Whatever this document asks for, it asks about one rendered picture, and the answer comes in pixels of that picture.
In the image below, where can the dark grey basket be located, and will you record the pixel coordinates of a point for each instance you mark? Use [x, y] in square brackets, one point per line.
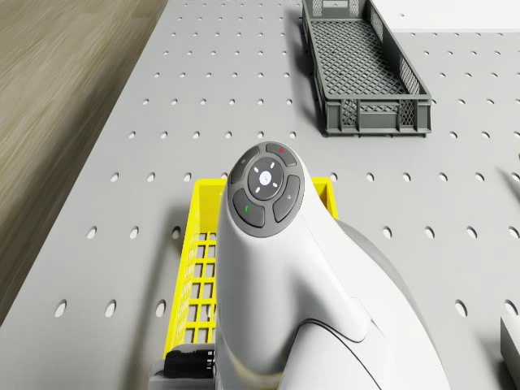
[361, 61]

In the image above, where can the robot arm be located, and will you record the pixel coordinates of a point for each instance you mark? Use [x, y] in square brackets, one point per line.
[284, 284]

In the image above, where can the grey cube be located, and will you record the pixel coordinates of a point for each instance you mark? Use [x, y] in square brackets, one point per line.
[511, 339]

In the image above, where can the yellow basket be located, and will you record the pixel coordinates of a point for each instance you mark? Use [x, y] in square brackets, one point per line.
[185, 268]

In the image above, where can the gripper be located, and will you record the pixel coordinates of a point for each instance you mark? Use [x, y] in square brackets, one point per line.
[187, 359]

